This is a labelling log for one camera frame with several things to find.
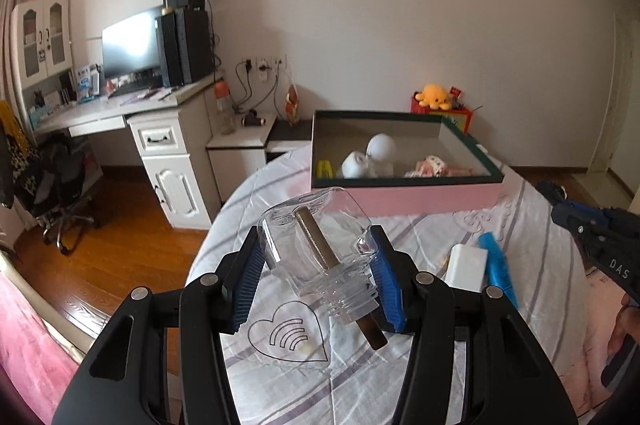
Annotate white hutch cabinet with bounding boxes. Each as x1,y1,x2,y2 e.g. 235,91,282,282
10,0,76,106

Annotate clear bottle with orange cap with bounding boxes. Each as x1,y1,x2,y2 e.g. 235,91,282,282
214,80,236,136

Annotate red storage box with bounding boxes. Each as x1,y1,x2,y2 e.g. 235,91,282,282
411,92,473,133

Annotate white room door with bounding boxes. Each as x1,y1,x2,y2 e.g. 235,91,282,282
590,10,631,176

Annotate black office chair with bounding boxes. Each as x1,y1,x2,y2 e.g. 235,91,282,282
12,135,103,256

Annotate clear glass bottle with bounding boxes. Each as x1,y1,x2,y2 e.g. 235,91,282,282
257,188,388,323

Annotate low white side cabinet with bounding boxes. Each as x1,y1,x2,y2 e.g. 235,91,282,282
206,114,277,206

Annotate white rounded object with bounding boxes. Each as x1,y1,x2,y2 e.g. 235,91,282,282
366,132,398,166

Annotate yellow octopus plush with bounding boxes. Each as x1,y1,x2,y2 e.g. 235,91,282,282
416,84,453,110

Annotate blue plastic comb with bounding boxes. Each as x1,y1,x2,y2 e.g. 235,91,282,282
477,232,520,311

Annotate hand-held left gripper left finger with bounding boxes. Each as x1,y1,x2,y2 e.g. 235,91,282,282
51,225,267,425

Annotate beige curtain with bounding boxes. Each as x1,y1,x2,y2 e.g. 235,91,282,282
0,0,53,106

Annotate white desk with drawers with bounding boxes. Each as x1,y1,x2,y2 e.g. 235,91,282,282
32,72,223,231

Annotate small white box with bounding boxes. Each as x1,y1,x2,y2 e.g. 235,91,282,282
444,244,488,291

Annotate black keyboard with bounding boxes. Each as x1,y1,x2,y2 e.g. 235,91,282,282
107,80,166,98

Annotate black computer tower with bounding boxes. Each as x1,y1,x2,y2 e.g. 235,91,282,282
156,8,213,88

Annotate white wall socket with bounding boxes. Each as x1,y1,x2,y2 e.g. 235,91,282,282
242,54,288,83

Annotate black computer monitor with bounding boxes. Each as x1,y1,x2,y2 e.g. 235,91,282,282
101,5,166,81

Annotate person's right hand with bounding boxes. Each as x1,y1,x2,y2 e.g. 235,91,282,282
606,297,640,358

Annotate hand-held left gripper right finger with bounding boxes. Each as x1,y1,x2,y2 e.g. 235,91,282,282
370,225,578,425

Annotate pink and green cardboard box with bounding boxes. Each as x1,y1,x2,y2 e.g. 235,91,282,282
310,109,505,216

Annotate dark topped low cabinet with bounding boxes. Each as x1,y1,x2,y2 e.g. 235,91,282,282
265,119,315,163

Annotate blue and white carton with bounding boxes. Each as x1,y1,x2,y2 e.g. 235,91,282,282
75,64,101,102

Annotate pink printed sheet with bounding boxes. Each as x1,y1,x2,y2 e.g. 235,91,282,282
582,270,640,425

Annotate pink fuzzy blanket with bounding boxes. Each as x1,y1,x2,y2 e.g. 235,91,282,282
0,255,86,425

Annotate brown wooden stick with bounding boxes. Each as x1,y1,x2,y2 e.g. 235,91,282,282
294,211,389,350

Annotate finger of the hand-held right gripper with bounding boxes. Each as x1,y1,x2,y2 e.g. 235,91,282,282
551,200,621,251
536,180,571,206

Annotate black charger cables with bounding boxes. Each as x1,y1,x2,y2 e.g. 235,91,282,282
235,60,291,116

